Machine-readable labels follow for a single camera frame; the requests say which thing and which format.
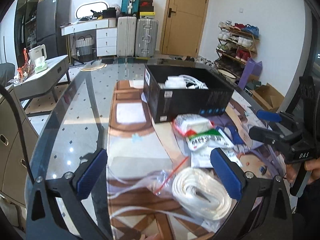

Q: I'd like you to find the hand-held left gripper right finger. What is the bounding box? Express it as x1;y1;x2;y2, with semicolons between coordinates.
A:
210;147;294;240

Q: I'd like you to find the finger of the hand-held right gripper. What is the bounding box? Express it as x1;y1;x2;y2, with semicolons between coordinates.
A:
257;110;302;137
249;126;291;152

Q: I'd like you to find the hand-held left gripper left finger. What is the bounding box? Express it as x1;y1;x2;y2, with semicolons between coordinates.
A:
25;148;113;240

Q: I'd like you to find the clear bag of white rope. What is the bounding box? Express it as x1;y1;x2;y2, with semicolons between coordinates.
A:
107;155;240;232

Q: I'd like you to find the white cable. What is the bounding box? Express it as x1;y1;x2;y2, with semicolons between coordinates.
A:
175;74;209;90

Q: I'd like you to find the black cardboard box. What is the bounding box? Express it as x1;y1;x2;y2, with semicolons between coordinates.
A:
144;64;235;123

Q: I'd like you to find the person's right hand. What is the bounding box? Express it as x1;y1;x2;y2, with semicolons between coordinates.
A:
286;158;320;184

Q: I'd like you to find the open cardboard box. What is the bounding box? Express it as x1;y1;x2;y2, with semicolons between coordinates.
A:
251;82;285;112

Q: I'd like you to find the clear printed plastic bag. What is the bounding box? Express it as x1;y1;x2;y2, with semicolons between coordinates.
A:
191;149;242;168

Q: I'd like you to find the green and white packet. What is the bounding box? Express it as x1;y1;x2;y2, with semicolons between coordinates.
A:
186;127;235;152

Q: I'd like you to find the purple bag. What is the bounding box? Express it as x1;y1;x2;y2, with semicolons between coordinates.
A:
237;57;263;89

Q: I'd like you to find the printed cartoon table mat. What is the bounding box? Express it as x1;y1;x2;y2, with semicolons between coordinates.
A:
107;80;288;240

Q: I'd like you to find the red and white packet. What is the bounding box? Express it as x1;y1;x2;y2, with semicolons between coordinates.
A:
172;114;215;137

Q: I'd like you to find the wooden shoe rack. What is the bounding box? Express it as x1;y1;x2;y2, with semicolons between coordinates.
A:
215;21;259;77

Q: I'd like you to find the beige cabinet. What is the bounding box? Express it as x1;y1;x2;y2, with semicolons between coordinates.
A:
0;84;40;205

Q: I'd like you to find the grey side table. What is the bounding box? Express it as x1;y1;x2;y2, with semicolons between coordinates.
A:
12;54;70;110

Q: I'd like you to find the green tissue box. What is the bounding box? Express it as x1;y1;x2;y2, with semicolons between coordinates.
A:
34;57;48;73

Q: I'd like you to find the red snack bag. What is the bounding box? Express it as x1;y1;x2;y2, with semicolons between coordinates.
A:
16;49;34;80

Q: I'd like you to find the wooden door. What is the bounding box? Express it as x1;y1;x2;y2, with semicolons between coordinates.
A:
160;0;212;55

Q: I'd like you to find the white dressing table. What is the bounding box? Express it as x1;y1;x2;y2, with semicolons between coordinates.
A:
60;19;118;58

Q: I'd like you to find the white electric kettle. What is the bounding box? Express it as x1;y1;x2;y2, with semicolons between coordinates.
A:
28;44;46;62

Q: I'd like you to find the white suitcase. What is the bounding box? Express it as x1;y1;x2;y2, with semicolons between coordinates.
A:
117;16;137;57

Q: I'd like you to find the silver suitcase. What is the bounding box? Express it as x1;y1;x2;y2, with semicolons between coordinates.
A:
135;18;159;57

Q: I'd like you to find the black fridge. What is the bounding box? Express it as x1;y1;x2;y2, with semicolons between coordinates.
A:
36;0;72;55

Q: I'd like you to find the black bag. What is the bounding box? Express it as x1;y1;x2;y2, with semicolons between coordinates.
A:
102;7;118;18

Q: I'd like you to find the oval mirror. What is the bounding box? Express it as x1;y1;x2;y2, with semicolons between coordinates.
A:
76;1;109;19

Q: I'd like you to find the black wardrobe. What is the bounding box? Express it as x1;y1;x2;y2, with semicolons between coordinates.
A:
14;0;40;53

